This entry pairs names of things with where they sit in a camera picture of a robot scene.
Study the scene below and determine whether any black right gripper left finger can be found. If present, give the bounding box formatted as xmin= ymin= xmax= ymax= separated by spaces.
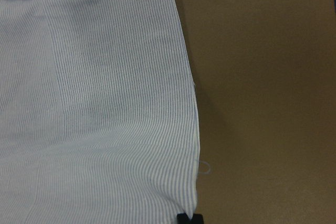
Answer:
xmin=176 ymin=213 xmax=191 ymax=224

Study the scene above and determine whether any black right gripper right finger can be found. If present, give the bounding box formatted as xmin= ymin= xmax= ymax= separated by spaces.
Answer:
xmin=192 ymin=214 xmax=204 ymax=224

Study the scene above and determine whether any light blue striped shirt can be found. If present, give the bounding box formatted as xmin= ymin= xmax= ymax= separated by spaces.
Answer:
xmin=1 ymin=0 xmax=200 ymax=223

